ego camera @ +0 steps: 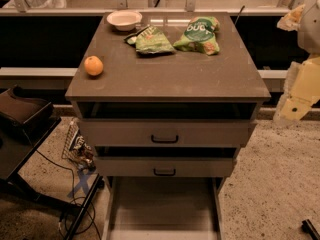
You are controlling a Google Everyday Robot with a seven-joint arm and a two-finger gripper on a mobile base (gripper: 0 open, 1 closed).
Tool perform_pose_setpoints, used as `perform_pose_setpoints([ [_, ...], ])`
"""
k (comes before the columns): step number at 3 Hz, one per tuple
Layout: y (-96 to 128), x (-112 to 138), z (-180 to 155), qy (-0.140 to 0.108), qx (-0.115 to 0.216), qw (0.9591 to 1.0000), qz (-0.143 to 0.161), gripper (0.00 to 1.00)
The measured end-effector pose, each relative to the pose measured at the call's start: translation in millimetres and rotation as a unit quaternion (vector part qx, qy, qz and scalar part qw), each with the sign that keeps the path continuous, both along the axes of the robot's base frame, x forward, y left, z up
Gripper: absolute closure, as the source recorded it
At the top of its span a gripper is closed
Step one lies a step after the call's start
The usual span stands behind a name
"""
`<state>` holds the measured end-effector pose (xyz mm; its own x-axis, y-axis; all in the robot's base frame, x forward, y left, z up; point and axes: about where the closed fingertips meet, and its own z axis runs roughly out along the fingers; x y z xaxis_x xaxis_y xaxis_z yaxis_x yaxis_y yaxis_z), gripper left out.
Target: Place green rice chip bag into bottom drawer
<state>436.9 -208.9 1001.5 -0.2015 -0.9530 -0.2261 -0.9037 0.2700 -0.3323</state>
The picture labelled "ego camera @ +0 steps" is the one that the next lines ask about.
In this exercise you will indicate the black object on floor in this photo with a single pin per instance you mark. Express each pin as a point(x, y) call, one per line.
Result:
point(308, 227)

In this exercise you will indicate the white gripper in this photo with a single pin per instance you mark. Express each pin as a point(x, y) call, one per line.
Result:
point(310, 30)

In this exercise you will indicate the top drawer with handle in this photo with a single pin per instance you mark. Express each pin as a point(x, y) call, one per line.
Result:
point(180, 133)

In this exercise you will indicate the orange fruit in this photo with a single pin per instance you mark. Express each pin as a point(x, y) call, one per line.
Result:
point(93, 65)

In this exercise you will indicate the green jalapeno chip bag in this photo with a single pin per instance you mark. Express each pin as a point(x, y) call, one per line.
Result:
point(150, 40)

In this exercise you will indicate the black side cart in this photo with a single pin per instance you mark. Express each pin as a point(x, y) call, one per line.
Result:
point(25, 123)

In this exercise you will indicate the white bowl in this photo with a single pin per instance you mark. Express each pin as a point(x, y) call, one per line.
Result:
point(124, 20)

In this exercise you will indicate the grey drawer cabinet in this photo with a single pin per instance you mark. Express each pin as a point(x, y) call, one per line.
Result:
point(181, 86)

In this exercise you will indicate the open bottom drawer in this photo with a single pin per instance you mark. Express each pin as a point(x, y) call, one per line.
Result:
point(163, 208)

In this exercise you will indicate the wire basket with snacks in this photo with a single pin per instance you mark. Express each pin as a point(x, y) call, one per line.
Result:
point(76, 150)

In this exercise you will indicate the middle drawer with handle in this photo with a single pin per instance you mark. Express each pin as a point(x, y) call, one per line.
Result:
point(164, 167)

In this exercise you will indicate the drawer with handle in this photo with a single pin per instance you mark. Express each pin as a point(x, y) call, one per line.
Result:
point(180, 133)
point(164, 167)

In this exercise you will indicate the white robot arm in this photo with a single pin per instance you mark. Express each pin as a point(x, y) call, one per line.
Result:
point(305, 20)

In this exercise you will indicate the green rice chip bag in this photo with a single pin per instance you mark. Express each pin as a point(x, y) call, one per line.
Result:
point(200, 36)

